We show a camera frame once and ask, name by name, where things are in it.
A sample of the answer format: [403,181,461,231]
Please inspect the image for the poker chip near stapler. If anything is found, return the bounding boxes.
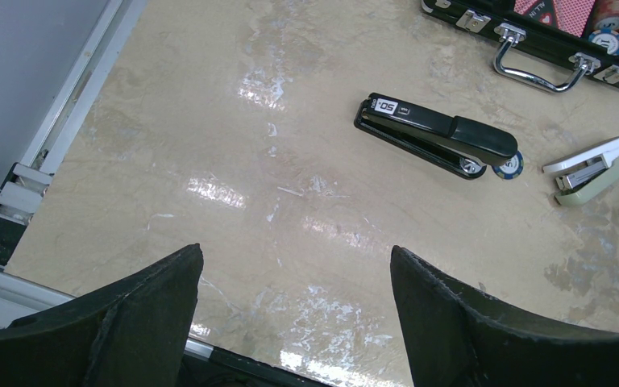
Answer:
[492,151,524,180]

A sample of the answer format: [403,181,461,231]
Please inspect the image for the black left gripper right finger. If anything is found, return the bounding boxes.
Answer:
[390,246,619,386]

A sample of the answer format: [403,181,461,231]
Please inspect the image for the black poker chip case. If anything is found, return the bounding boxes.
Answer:
[421,1,619,94]

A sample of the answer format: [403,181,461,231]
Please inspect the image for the black stapler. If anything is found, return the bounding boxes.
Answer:
[355,93,518,180]

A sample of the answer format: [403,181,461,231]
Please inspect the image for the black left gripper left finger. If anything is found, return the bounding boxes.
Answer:
[0,243,204,386]

